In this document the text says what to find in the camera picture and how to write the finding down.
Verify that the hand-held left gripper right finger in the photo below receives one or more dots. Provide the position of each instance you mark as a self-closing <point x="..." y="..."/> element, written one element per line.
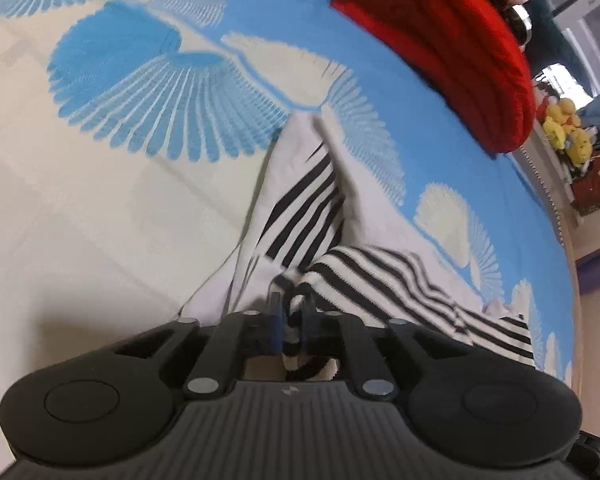
<point x="306" y="322"/>

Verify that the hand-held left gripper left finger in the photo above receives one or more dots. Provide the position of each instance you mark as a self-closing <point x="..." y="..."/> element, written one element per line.
<point x="275" y="322"/>

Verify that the striped white small shirt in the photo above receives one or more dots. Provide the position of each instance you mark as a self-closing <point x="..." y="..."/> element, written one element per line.
<point x="370" y="220"/>

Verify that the blue cream printed bed mat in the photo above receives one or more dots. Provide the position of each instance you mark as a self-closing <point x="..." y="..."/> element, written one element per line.
<point x="130" y="85"/>

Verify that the purple box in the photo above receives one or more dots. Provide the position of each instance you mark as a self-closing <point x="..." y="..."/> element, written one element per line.
<point x="594" y="272"/>

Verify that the red folded blanket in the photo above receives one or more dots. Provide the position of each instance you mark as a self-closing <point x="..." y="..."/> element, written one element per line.
<point x="445" y="45"/>

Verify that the red cushion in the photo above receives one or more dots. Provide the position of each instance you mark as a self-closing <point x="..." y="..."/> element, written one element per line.
<point x="597" y="187"/>

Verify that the yellow plush toy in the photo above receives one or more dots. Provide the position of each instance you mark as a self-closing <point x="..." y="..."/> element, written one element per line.
<point x="559" y="122"/>
<point x="580" y="146"/>

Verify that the brown striped folded blanket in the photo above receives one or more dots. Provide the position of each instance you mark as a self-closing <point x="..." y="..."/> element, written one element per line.
<point x="519" y="22"/>

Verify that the teal shark plush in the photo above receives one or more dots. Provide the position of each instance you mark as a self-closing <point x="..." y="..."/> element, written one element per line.
<point x="550" y="35"/>

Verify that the window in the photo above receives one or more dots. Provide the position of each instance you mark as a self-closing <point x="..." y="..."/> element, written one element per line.
<point x="592" y="20"/>

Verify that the wooden bed frame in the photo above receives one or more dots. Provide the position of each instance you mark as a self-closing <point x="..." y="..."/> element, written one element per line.
<point x="570" y="270"/>

